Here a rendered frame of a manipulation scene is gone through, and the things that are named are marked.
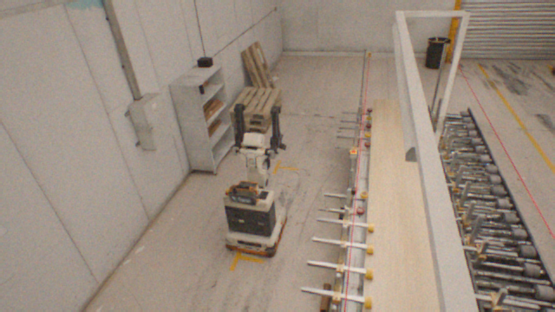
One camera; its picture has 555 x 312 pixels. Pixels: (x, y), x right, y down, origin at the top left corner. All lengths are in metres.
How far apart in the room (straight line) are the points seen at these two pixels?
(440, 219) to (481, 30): 9.86
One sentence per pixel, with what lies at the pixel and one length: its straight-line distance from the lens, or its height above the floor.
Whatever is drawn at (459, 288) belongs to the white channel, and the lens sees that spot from 0.95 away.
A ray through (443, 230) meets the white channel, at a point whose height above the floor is 2.46.
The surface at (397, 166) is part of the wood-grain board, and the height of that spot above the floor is 0.90.
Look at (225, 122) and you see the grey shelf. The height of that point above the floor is 0.52.
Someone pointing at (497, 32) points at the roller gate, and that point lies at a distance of 10.92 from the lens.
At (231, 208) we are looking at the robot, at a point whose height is 0.67.
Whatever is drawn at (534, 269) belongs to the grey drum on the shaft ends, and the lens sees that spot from 3.45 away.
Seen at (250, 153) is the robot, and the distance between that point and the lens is 3.65.
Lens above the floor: 3.19
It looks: 34 degrees down
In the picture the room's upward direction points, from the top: 4 degrees counter-clockwise
